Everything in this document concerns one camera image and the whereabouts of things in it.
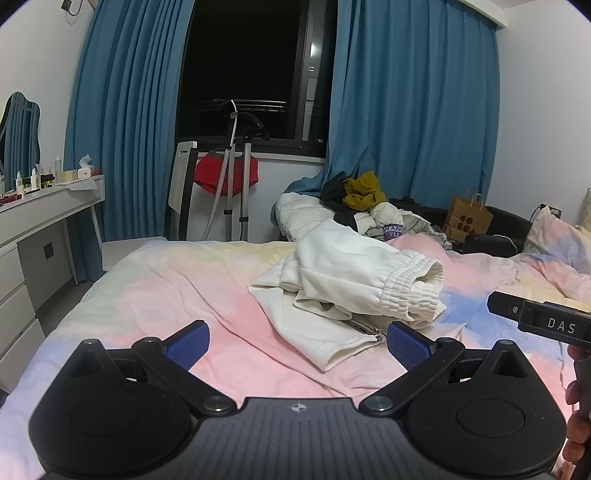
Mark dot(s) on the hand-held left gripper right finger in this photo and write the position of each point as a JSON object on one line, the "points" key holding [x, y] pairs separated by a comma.
{"points": [[408, 346]]}

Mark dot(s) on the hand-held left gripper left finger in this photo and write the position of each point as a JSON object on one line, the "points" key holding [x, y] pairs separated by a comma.
{"points": [[188, 344]]}

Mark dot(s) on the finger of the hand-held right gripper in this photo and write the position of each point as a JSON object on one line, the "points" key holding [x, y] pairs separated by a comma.
{"points": [[505, 307]]}

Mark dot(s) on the white pants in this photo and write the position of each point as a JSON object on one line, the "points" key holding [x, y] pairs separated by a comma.
{"points": [[341, 272]]}

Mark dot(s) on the person's right hand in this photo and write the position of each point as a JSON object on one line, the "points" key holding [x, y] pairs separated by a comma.
{"points": [[572, 434]]}

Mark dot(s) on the pastel tie-dye duvet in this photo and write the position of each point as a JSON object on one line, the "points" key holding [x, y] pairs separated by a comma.
{"points": [[161, 295]]}

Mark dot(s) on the black armchair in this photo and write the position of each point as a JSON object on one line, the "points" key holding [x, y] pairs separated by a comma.
{"points": [[505, 226]]}

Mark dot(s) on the pastel tie-dye pillow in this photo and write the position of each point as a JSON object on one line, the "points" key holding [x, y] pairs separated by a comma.
{"points": [[554, 240]]}

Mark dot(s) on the brown paper bag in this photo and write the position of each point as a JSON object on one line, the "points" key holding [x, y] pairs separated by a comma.
{"points": [[466, 217]]}

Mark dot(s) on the white and grey garment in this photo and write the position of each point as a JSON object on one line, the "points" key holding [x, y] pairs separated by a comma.
{"points": [[392, 221]]}

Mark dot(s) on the white and black chair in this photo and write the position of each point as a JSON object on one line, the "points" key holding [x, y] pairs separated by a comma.
{"points": [[182, 184]]}

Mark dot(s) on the mustard yellow garment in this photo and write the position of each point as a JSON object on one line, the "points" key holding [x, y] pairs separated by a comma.
{"points": [[364, 191]]}

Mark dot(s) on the garment steamer stand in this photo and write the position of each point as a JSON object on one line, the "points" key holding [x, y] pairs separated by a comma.
{"points": [[229, 184]]}

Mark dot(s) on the black garment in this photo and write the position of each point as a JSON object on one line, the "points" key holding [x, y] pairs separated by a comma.
{"points": [[334, 194]]}

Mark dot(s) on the red garment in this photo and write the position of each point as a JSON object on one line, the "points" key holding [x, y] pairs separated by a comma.
{"points": [[210, 175]]}

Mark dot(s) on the white tissue box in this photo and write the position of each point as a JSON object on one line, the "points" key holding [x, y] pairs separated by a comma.
{"points": [[85, 168]]}

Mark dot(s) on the white dressing table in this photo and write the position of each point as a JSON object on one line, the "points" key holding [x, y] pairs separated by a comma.
{"points": [[37, 203]]}

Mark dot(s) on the row of cosmetic bottles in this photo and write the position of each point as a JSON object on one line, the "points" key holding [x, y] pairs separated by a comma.
{"points": [[37, 177]]}

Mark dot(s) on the dark window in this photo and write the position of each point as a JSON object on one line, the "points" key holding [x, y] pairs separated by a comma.
{"points": [[249, 55]]}

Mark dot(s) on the wall socket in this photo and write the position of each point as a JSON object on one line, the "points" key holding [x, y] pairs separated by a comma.
{"points": [[555, 211]]}

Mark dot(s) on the wavy frame mirror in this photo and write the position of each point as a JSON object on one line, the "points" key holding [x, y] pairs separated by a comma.
{"points": [[18, 138]]}

